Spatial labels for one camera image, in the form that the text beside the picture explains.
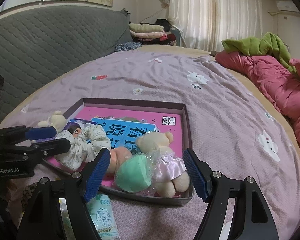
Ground beige bear pink dress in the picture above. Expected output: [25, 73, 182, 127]
[135, 132, 190, 198]

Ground green blanket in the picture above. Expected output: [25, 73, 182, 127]
[222, 32, 297, 75]

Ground white curtains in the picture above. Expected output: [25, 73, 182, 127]
[168, 0, 263, 51]

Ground peach squishy toy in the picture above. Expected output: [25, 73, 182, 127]
[106, 147, 132, 175]

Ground white floral scrunchie cloth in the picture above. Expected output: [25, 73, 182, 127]
[55, 124, 111, 171]

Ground leopard print scrunchie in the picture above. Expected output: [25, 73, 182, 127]
[21, 182, 38, 212]

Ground stack of folded clothes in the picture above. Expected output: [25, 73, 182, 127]
[129, 18, 180, 46]

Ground dark floral cloth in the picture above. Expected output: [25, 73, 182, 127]
[114, 42, 142, 52]

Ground pink and blue book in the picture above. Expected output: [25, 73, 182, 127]
[48, 106, 184, 198]

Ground shallow grey cardboard box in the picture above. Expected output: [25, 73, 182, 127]
[41, 97, 193, 207]

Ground white wall air conditioner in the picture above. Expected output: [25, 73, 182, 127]
[276, 1, 300, 13]

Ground yellow frog wet wipes pack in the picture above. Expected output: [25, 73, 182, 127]
[59, 198, 76, 240]

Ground purple frog wet wipes pack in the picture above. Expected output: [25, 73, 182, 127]
[63, 118, 97, 138]

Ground pink quilted duvet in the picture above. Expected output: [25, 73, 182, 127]
[215, 51, 300, 147]

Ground green tissue pack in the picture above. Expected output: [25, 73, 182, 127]
[87, 194, 120, 240]

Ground grey quilted headboard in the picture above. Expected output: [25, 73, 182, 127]
[0, 5, 132, 123]

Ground lilac patterned bed sheet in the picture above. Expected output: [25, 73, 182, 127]
[1, 51, 300, 239]

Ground cream bear purple dress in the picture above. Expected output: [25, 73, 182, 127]
[38, 111, 67, 133]

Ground green squishy egg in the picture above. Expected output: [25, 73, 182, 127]
[112, 151, 159, 196]

